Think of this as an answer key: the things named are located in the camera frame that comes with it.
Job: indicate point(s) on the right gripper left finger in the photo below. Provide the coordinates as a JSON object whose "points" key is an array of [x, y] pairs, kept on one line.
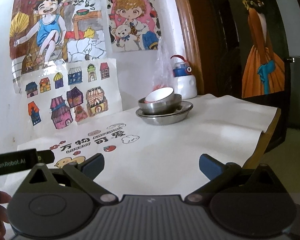
{"points": [[82, 177]]}

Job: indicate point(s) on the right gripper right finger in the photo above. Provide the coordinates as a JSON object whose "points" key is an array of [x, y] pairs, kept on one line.
{"points": [[220, 176]]}

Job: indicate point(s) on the steel plate with sticker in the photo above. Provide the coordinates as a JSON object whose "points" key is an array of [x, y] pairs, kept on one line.
{"points": [[178, 115]]}

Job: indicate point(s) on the steel bowl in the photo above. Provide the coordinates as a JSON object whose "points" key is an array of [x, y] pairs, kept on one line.
{"points": [[159, 108]]}

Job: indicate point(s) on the white bowl red rim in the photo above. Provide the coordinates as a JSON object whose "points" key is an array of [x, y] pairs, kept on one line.
{"points": [[160, 95]]}

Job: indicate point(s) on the houses drawing on paper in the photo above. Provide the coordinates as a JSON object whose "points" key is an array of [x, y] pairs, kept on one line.
{"points": [[68, 94]]}

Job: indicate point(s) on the white blue water bottle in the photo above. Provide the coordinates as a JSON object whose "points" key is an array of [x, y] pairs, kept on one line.
{"points": [[184, 81]]}

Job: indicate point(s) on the clear plastic bag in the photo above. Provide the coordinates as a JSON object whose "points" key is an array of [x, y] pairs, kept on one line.
{"points": [[163, 72]]}

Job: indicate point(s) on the orange dress girl painting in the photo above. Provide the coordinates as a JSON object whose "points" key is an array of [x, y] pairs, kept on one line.
{"points": [[263, 46]]}

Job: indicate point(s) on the boy with fan drawing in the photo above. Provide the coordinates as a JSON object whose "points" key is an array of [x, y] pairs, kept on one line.
{"points": [[58, 31]]}

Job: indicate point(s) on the girl with dog drawing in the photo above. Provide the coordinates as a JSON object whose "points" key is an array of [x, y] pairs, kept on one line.
{"points": [[133, 25]]}

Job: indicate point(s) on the brown wooden door frame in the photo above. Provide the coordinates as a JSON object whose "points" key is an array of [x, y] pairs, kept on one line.
{"points": [[197, 27]]}

